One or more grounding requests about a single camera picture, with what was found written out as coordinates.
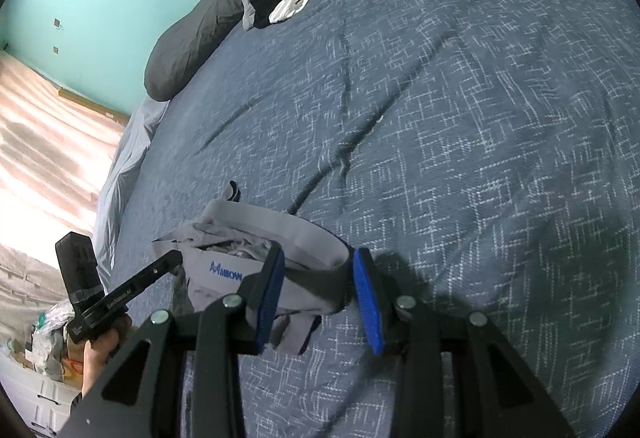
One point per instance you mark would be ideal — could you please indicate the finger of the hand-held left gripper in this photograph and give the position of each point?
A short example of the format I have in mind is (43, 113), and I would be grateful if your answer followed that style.
(155, 270)

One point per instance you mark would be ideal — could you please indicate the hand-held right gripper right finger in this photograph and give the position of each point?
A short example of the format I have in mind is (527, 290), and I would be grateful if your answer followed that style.
(367, 303)

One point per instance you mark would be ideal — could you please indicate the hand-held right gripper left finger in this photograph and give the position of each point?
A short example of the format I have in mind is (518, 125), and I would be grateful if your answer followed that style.
(272, 298)

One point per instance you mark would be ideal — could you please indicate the grey shorts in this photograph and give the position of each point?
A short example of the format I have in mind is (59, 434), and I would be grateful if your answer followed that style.
(300, 238)

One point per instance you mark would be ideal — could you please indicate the person's left hand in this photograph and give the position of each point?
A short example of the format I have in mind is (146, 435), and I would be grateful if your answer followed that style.
(97, 358)

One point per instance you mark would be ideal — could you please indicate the light grey-blue blanket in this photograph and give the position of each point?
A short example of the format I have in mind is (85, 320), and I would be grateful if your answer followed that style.
(130, 152)

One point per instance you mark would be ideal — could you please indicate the pink curtain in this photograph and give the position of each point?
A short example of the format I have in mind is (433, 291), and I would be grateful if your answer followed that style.
(50, 142)

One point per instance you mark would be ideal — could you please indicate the white plastic storage box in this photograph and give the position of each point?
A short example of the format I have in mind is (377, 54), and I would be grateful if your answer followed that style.
(35, 398)

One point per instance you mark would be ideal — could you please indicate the wooden window trim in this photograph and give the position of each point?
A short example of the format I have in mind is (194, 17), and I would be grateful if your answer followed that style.
(90, 102)

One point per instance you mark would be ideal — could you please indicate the blue patterned bed cover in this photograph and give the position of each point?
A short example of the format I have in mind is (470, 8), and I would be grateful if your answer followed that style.
(450, 142)

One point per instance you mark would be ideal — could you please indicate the light grey garment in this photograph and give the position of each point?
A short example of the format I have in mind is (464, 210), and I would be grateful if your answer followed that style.
(246, 2)

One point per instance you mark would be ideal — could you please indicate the white garment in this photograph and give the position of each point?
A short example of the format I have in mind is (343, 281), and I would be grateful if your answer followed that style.
(290, 7)

